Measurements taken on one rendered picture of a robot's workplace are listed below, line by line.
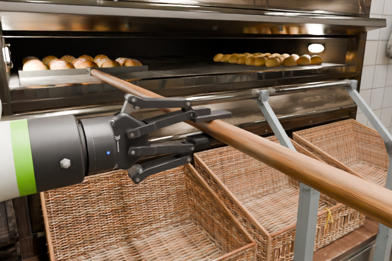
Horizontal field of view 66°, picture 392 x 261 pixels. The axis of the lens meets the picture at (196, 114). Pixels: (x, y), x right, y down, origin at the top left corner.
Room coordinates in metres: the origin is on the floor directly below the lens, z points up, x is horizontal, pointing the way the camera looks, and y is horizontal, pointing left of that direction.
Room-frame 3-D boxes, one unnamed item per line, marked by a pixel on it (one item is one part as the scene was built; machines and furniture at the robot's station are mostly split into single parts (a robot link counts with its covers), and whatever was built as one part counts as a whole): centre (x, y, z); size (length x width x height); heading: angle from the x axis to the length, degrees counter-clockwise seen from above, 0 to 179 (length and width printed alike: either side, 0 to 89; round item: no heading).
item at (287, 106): (1.38, -0.19, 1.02); 1.79 x 0.11 x 0.19; 121
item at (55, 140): (0.37, 0.18, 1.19); 0.12 x 0.06 x 0.09; 30
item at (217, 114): (0.48, -0.02, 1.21); 0.07 x 0.03 x 0.01; 120
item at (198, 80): (1.40, -0.18, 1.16); 1.80 x 0.06 x 0.04; 121
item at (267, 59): (2.05, -0.47, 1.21); 0.61 x 0.48 x 0.06; 31
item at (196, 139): (0.48, -0.02, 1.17); 0.07 x 0.03 x 0.01; 120
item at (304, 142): (1.47, -0.87, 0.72); 0.56 x 0.49 x 0.28; 122
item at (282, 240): (1.16, -0.34, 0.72); 0.56 x 0.49 x 0.28; 121
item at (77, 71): (1.50, 0.56, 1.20); 0.55 x 0.36 x 0.03; 120
